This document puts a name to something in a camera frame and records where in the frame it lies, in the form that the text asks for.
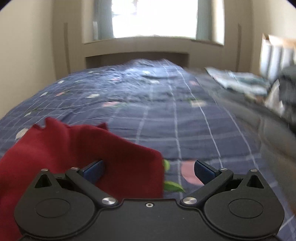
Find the dark red long-sleeve sweater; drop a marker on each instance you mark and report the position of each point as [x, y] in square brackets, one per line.
[130, 170]

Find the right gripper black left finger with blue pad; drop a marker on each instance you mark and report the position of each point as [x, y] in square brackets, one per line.
[85, 179]

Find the white padded headboard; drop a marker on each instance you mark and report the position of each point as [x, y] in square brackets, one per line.
[276, 53]

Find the dark grey bundled blanket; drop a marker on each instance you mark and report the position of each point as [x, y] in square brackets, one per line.
[287, 94]

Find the right blue-grey curtain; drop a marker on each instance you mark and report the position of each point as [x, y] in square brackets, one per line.
[204, 20]

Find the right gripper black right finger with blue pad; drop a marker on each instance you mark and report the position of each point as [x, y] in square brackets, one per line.
[214, 181]

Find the white framed window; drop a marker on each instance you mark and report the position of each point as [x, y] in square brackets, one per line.
[154, 18]

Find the grey quilted bed cover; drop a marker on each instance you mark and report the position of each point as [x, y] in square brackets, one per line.
[275, 139]

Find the blue-grey curtain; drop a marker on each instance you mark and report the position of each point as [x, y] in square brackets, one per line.
[102, 20]
[204, 20]

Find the blue plaid floral quilt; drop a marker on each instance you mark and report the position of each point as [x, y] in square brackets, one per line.
[156, 104]

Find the beige window-sill cabinet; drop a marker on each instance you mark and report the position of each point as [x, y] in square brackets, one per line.
[180, 51]

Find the right beige tall wardrobe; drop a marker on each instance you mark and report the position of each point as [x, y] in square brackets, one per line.
[236, 53]

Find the left blue-grey curtain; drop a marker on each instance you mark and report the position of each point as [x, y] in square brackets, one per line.
[102, 20]

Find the light blue striped folded clothes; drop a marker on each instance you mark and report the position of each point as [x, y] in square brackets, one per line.
[242, 82]

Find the left beige tall wardrobe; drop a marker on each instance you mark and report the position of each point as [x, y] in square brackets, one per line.
[72, 27]

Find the beige tall wardrobe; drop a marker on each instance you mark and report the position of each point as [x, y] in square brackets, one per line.
[72, 27]
[236, 53]

